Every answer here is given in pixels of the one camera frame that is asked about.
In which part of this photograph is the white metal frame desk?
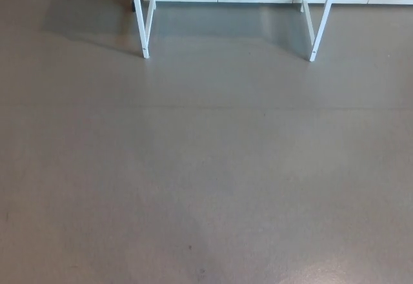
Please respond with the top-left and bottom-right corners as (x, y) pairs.
(128, 0), (339, 63)

